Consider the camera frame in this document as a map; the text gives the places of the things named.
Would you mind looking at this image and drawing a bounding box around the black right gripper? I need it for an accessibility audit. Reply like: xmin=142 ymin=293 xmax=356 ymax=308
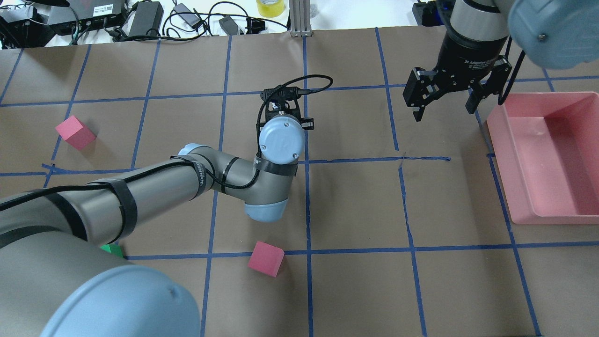
xmin=403 ymin=36 xmax=512 ymax=122

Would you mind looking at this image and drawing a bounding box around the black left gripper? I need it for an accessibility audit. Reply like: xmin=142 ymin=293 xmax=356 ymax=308
xmin=264 ymin=96 xmax=314 ymax=131

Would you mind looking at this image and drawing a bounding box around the pink cube near left arm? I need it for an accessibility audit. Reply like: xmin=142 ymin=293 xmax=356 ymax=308
xmin=54 ymin=116 xmax=96 ymax=151

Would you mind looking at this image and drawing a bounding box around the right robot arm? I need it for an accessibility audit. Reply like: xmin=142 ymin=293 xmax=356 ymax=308
xmin=402 ymin=0 xmax=599 ymax=122

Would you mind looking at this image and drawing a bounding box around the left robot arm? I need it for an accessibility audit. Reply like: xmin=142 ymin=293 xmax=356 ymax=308
xmin=1 ymin=98 xmax=314 ymax=337

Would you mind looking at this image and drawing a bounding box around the black power adapter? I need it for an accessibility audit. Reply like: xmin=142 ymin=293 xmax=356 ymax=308
xmin=219 ymin=15 xmax=245 ymax=36

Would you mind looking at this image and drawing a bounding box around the yellow tape roll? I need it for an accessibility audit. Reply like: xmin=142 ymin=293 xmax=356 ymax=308
xmin=256 ymin=0 xmax=285 ymax=18

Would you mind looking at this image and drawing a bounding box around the pink plastic bin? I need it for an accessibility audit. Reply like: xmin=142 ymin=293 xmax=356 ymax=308
xmin=486 ymin=92 xmax=599 ymax=225

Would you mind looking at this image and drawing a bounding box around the pink cube front centre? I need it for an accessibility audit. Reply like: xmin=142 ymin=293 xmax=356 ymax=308
xmin=248 ymin=241 xmax=285 ymax=278

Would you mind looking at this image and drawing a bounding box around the black power brick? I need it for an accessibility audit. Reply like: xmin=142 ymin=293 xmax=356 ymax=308
xmin=128 ymin=0 xmax=163 ymax=37

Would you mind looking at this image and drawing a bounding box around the green cube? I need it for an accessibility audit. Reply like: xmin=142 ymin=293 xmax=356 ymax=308
xmin=100 ymin=243 xmax=125 ymax=259

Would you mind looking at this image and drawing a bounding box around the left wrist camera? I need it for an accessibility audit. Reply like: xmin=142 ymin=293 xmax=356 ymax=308
xmin=260 ymin=86 xmax=302 ymax=105

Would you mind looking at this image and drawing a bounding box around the aluminium frame post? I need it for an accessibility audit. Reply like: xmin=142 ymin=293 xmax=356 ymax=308
xmin=289 ymin=0 xmax=313 ymax=37

